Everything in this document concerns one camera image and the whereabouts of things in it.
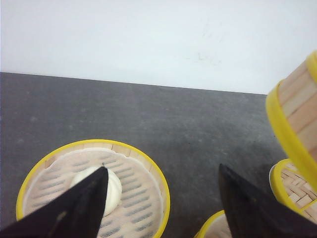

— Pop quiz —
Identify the bamboo steamer basket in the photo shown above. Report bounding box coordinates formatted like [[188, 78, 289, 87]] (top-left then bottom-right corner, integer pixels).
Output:
[[265, 52, 317, 189], [16, 139, 170, 238], [194, 210, 232, 238]]

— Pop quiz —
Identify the woven bamboo steamer lid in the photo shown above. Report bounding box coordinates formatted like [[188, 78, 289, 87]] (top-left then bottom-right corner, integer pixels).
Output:
[[269, 159, 317, 223]]

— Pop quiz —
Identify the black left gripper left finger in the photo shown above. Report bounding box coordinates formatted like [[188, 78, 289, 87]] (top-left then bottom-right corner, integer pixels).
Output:
[[0, 167, 108, 238]]

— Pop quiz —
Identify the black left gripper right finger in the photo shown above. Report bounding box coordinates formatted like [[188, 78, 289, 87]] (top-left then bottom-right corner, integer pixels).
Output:
[[218, 164, 317, 238]]

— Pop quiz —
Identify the bun in left basket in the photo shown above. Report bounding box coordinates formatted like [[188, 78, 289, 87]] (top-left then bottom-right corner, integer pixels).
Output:
[[69, 166, 122, 217]]

